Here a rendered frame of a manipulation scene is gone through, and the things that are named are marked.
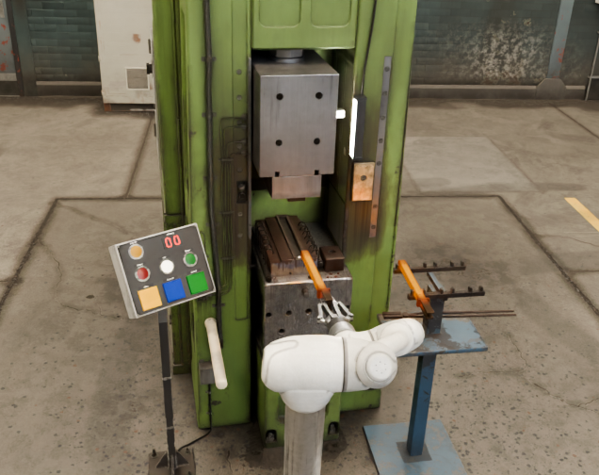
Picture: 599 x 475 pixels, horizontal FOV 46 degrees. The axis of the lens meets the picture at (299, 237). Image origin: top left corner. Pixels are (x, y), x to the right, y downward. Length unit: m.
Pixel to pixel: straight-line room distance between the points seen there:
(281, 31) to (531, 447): 2.27
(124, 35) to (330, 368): 6.74
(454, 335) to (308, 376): 1.50
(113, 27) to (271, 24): 5.45
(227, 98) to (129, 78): 5.45
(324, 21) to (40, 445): 2.31
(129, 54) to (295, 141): 5.54
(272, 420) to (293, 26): 1.75
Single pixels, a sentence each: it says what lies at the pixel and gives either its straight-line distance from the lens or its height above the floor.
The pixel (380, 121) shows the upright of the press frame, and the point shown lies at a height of 1.53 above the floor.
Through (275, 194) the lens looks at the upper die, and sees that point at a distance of 2.80.
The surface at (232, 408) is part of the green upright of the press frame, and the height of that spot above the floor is 0.11.
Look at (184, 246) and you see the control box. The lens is 2.74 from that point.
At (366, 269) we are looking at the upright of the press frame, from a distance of 3.23.
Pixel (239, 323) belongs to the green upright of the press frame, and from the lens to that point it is 3.24.
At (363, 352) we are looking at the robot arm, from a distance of 1.65.
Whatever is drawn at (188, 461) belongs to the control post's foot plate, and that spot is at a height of 0.01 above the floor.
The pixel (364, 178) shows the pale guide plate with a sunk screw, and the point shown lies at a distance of 3.01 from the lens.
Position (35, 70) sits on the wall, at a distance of 9.07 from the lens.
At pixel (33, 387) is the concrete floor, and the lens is 4.01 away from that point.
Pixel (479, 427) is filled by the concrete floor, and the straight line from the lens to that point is 3.75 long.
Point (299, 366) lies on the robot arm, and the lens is 1.65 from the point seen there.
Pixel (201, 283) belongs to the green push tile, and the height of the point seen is 1.01.
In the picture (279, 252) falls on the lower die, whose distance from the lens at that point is 3.00.
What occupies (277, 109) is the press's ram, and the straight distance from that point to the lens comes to 2.68.
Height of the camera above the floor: 2.40
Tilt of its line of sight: 27 degrees down
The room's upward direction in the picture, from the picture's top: 2 degrees clockwise
